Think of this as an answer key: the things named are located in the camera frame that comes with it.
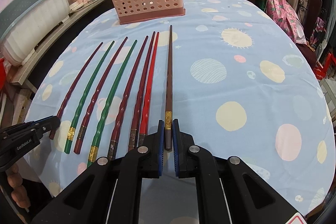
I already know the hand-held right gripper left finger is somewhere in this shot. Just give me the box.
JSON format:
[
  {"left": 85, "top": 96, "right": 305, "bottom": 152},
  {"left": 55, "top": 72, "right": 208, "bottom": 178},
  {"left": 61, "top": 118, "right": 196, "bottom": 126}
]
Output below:
[{"left": 31, "top": 120, "right": 165, "bottom": 224}]

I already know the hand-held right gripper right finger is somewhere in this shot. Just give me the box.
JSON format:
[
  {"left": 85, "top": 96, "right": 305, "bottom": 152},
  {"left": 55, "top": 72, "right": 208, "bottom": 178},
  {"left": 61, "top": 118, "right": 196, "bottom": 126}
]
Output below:
[{"left": 173, "top": 120, "right": 306, "bottom": 224}]

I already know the green chopstick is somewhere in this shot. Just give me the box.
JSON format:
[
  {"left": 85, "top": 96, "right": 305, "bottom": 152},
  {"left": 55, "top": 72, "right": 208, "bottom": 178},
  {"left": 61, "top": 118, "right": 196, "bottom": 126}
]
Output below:
[
  {"left": 87, "top": 40, "right": 138, "bottom": 169},
  {"left": 64, "top": 41, "right": 115, "bottom": 155}
]

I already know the maroon chopstick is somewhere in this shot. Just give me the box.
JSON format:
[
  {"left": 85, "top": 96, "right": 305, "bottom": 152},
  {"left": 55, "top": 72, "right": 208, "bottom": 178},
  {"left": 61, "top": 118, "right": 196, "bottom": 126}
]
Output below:
[
  {"left": 49, "top": 42, "right": 104, "bottom": 140},
  {"left": 73, "top": 37, "right": 129, "bottom": 155},
  {"left": 127, "top": 31, "right": 156, "bottom": 153},
  {"left": 107, "top": 35, "right": 149, "bottom": 161}
]

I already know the red chopstick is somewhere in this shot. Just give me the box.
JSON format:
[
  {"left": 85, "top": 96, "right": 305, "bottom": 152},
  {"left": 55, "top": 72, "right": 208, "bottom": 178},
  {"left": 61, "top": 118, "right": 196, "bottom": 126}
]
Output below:
[{"left": 139, "top": 32, "right": 160, "bottom": 136}]

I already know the brown chopstick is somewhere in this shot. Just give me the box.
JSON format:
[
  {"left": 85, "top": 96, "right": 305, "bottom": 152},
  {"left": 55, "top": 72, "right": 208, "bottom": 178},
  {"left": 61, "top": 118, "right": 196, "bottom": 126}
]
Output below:
[{"left": 164, "top": 25, "right": 174, "bottom": 150}]

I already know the blue planet print tablecloth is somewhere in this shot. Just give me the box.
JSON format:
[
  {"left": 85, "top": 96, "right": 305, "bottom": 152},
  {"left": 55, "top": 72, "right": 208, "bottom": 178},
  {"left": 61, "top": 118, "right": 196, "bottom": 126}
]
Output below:
[{"left": 25, "top": 0, "right": 335, "bottom": 216}]

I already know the white plastic dish tub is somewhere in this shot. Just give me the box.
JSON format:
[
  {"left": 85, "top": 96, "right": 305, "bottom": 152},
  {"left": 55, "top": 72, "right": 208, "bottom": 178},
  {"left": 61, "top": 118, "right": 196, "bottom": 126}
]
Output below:
[{"left": 0, "top": 0, "right": 70, "bottom": 67}]

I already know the red plastic stool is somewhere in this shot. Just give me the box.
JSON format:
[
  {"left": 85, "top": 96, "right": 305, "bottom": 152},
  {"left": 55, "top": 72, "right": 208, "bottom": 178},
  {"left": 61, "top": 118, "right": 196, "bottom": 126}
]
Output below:
[{"left": 315, "top": 53, "right": 336, "bottom": 80}]

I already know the pink floral cloth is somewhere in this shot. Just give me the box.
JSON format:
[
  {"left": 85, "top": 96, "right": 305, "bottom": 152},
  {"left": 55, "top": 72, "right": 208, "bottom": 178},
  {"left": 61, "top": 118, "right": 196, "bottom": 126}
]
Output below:
[{"left": 265, "top": 0, "right": 306, "bottom": 43}]

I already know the dark wooden chair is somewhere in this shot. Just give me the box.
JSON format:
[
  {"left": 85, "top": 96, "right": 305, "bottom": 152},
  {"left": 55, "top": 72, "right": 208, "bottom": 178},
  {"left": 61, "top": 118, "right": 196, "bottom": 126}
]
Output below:
[{"left": 297, "top": 0, "right": 324, "bottom": 56}]

